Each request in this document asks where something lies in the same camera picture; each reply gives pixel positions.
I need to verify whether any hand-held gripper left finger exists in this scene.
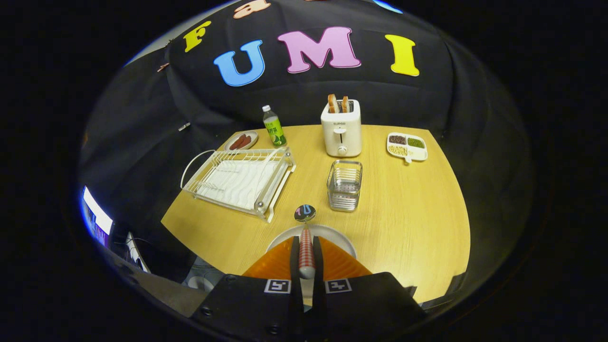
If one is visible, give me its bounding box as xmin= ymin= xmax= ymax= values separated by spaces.
xmin=190 ymin=235 xmax=304 ymax=342

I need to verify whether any bright monitor screen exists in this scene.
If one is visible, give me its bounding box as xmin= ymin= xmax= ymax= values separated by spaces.
xmin=82 ymin=186 xmax=114 ymax=247

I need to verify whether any spoon with red checked handle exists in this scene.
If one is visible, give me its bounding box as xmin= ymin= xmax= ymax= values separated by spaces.
xmin=294 ymin=204 xmax=317 ymax=279

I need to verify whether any green label drink bottle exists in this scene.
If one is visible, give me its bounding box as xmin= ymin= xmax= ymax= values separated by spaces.
xmin=262 ymin=105 xmax=287 ymax=147

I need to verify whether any small sausage dish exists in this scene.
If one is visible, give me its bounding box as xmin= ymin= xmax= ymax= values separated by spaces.
xmin=224 ymin=130 xmax=259 ymax=152

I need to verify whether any metal wire basket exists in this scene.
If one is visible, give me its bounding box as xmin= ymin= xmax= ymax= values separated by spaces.
xmin=326 ymin=160 xmax=363 ymax=212

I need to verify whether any white toaster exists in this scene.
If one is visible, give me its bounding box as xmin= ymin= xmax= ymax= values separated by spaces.
xmin=321 ymin=99 xmax=362 ymax=158

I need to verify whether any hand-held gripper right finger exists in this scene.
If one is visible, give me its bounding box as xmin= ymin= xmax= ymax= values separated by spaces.
xmin=311 ymin=235 xmax=428 ymax=340

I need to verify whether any black backdrop cloth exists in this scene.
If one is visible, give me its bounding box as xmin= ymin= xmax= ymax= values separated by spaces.
xmin=78 ymin=0 xmax=535 ymax=295

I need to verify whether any white divided snack tray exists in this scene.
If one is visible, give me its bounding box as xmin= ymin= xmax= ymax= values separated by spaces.
xmin=386 ymin=132 xmax=428 ymax=164

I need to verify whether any white plate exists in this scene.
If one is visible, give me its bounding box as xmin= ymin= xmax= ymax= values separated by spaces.
xmin=266 ymin=224 xmax=358 ymax=304

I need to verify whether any white wire dish rack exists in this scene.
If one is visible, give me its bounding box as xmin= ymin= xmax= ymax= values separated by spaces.
xmin=180 ymin=146 xmax=296 ymax=223

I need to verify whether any white cable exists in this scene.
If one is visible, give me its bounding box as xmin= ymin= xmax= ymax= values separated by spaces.
xmin=126 ymin=232 xmax=152 ymax=274

